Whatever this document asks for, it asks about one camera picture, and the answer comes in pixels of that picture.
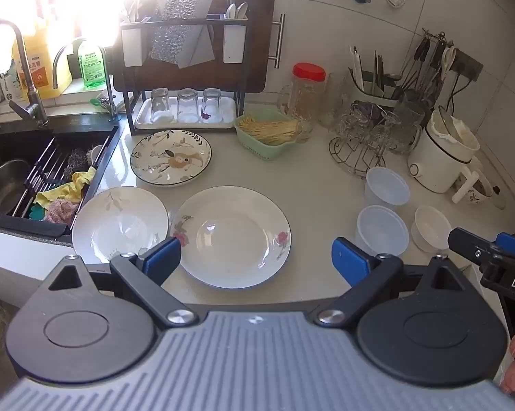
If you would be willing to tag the floral print white mug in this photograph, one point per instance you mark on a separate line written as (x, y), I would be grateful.
(475, 192)

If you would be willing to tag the translucent plastic bowl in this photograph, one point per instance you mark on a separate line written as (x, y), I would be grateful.
(388, 188)
(381, 231)

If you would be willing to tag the tall steel kitchen faucet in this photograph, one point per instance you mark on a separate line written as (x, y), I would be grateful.
(28, 77)

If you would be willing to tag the row of hanging kitchen utensils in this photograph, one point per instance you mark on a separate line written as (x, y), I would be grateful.
(428, 60)

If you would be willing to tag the black wall outlet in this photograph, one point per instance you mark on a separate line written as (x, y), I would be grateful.
(467, 66)

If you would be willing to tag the green utensil holder with chopsticks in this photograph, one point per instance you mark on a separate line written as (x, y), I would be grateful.
(368, 87)

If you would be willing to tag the steel bowl in sink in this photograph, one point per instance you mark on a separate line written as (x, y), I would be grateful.
(3, 188)

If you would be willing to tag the black sink drain rack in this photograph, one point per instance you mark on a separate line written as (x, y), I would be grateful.
(30, 224)

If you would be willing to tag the yellow detergent bottle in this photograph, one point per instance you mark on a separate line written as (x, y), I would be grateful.
(43, 77)

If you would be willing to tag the owl print floral plate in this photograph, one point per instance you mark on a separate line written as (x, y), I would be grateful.
(172, 158)

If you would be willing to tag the black kitchen sink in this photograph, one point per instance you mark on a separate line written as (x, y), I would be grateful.
(18, 137)

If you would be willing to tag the white spoons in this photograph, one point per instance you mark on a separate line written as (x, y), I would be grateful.
(236, 10)

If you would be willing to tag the group of clear glass cups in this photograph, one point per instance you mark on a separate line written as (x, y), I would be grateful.
(407, 124)

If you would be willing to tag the bubble wrap sheet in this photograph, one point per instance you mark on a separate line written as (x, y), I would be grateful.
(180, 38)

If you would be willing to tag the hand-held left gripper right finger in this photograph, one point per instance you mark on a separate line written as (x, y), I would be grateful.
(347, 261)

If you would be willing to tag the yellow dish cloth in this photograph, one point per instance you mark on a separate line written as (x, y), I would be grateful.
(80, 182)

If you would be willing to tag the dark brown cutting board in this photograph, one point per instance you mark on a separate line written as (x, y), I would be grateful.
(257, 43)

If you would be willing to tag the white dish brush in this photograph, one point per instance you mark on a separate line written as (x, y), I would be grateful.
(96, 154)

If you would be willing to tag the green dish soap bottle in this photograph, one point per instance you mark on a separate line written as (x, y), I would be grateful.
(90, 66)

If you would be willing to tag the teal sponge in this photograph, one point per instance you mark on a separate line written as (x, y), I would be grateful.
(38, 212)

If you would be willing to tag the pile of bamboo toothpicks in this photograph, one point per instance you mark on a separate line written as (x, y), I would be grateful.
(270, 129)

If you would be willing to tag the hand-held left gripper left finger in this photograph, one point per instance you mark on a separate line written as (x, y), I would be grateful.
(165, 257)

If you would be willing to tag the white electric cooker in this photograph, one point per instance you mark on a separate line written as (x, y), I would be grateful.
(433, 162)

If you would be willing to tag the steel wool scrubber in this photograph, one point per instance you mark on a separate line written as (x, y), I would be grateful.
(75, 158)

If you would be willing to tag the small steel faucet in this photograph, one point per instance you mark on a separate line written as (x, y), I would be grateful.
(110, 94)

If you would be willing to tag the white rose print plate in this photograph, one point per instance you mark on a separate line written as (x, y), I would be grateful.
(232, 235)

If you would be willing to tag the green plastic basket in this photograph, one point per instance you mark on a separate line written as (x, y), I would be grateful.
(266, 150)

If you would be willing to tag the white cutlery caddy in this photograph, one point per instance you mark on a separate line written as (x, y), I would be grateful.
(134, 49)
(234, 45)

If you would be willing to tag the small white ceramic bowl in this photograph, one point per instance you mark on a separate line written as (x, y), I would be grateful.
(431, 229)

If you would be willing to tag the small white bottle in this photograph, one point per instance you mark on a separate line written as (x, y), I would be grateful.
(11, 87)

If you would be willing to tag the clear glass tumbler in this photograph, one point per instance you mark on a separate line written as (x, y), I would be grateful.
(336, 98)

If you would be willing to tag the pink dish cloth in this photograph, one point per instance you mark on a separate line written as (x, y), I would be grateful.
(62, 212)

